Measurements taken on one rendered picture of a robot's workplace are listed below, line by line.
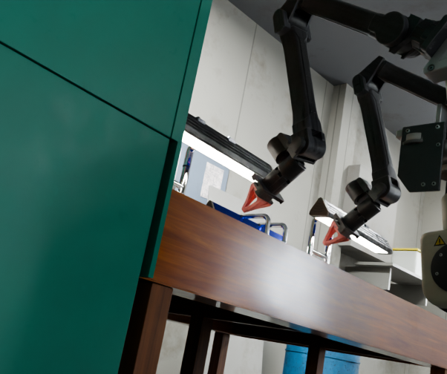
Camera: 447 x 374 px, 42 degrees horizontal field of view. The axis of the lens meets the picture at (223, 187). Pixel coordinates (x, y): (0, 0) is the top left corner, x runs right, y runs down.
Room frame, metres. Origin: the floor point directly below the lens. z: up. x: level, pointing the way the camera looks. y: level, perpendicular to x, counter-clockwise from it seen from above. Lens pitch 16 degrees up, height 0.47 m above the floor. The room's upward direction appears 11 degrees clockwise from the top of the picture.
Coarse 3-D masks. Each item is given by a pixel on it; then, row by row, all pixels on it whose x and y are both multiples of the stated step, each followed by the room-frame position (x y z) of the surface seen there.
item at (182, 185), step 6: (198, 120) 1.59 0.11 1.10; (228, 138) 1.70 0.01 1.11; (186, 150) 1.82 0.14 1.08; (192, 150) 1.82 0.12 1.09; (186, 156) 1.82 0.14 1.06; (192, 156) 1.84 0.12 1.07; (186, 162) 1.81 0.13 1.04; (186, 168) 1.82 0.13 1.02; (186, 174) 1.82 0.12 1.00; (174, 180) 1.79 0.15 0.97; (180, 180) 1.82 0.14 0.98; (186, 180) 1.82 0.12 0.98; (180, 186) 1.81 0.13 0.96; (180, 192) 1.81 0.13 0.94
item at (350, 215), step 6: (354, 210) 1.71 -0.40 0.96; (336, 216) 1.72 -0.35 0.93; (348, 216) 1.72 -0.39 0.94; (354, 216) 1.70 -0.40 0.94; (360, 216) 1.70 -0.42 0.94; (342, 222) 1.71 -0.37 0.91; (348, 222) 1.72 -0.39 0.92; (354, 222) 1.71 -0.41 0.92; (360, 222) 1.71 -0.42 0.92; (366, 222) 1.72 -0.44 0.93; (342, 228) 1.70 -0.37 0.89; (348, 228) 1.72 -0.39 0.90; (354, 228) 1.72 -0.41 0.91; (354, 234) 1.75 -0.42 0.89
